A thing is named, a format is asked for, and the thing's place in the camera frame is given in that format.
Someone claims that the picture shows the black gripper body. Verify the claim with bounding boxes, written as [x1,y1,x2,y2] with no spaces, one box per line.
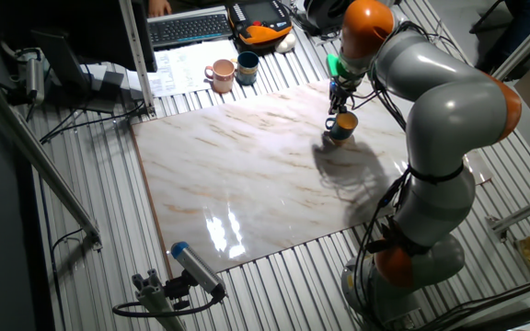
[328,76,356,105]

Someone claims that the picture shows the teal cup with orange inside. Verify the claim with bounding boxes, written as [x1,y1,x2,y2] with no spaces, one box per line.
[324,110,360,146]

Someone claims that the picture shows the person's bare hand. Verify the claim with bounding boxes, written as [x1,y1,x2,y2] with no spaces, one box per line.
[147,0,173,18]

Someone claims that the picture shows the white egg-shaped object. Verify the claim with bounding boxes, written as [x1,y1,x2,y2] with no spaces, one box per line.
[274,32,297,54]

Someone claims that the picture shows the black round device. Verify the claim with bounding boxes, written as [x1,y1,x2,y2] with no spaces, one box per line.
[304,0,347,36]

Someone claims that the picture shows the teal mug with yellow band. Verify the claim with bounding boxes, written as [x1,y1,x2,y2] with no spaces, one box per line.
[231,51,260,87]

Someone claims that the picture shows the orange and black teach pendant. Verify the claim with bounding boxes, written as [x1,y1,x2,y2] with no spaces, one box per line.
[226,0,294,51]

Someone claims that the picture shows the pink mug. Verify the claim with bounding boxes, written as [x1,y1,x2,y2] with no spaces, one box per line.
[203,58,236,95]

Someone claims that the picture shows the marble pattern board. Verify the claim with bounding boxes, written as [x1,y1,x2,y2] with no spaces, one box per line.
[130,78,494,280]

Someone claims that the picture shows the white printed paper sheet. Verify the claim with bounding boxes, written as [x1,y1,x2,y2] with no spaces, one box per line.
[126,39,241,98]

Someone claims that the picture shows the black keyboard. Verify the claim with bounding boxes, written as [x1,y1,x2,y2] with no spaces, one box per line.
[146,6,235,51]

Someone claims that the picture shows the dark clothed person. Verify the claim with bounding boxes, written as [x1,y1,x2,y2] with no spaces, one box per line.
[469,0,530,74]

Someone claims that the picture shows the short aluminium floor beam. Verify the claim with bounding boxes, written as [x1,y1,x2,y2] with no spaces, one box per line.
[485,188,530,243]

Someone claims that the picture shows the black monitor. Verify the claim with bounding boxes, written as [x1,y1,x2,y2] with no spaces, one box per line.
[0,0,158,74]

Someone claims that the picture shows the black monitor stand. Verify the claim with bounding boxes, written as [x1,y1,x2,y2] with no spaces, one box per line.
[29,29,126,114]

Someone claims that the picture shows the long diagonal aluminium beam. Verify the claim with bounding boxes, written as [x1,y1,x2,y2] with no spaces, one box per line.
[0,63,104,252]

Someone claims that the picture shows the green wrist flange ring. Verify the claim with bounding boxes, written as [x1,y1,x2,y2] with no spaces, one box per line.
[326,53,353,80]

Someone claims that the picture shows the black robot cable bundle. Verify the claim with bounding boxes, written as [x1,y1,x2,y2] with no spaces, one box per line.
[347,20,432,330]

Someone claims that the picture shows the slanted aluminium frame beam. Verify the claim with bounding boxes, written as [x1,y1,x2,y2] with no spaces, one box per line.
[492,2,530,82]

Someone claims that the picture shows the upright aluminium frame post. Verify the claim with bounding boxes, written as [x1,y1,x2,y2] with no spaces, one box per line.
[117,0,157,119]

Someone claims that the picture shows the silver camera with blue end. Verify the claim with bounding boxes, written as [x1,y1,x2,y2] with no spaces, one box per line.
[170,241,227,299]

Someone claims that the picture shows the black camera clamp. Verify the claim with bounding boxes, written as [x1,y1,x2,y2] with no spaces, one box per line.
[163,270,197,310]

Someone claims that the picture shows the black desk cables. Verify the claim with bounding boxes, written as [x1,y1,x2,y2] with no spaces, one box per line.
[39,98,146,144]

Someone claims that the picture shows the black floor cables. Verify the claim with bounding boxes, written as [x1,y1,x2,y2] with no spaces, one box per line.
[411,275,530,331]

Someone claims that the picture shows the aluminium profile camera mount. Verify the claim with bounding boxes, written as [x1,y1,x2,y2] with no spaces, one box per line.
[131,268,188,331]

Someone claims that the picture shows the black camera cable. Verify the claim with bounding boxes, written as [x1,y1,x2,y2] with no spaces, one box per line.
[111,293,227,318]

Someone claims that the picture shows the silver camera on bracket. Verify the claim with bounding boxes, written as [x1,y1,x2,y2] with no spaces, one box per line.
[14,47,46,106]

